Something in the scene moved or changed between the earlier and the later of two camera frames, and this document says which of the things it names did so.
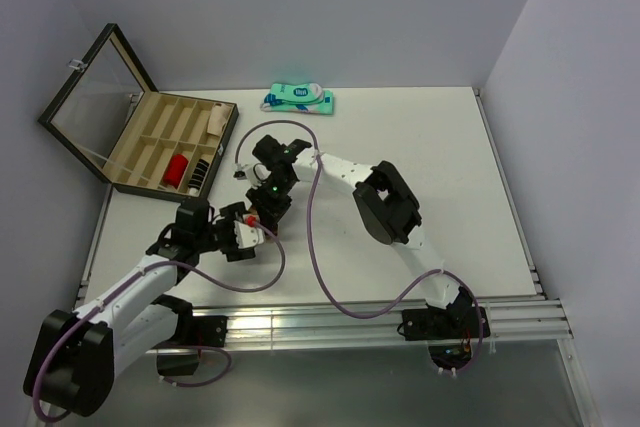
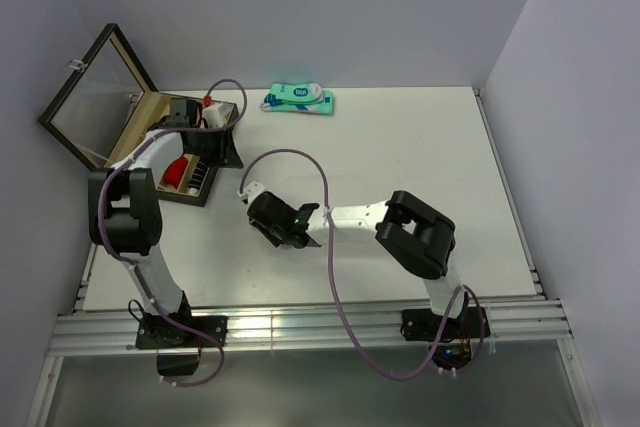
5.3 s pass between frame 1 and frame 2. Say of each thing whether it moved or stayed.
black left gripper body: moved
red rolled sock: stayed
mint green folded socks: stayed
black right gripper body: moved
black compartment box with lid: stayed
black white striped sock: stayed
